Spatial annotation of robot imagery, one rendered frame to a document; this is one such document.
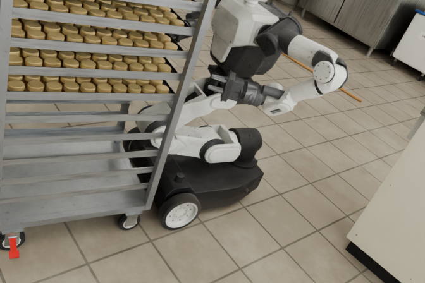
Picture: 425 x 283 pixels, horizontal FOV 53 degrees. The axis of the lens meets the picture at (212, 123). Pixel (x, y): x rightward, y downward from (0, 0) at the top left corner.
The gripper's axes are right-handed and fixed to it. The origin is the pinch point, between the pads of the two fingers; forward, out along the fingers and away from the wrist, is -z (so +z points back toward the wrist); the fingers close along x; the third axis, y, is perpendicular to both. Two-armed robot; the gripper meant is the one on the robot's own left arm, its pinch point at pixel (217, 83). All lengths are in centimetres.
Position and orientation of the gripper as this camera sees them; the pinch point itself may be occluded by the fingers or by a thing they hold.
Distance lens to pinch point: 163.9
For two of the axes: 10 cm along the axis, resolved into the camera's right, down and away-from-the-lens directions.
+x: 3.0, -8.1, -5.0
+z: 9.5, 2.7, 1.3
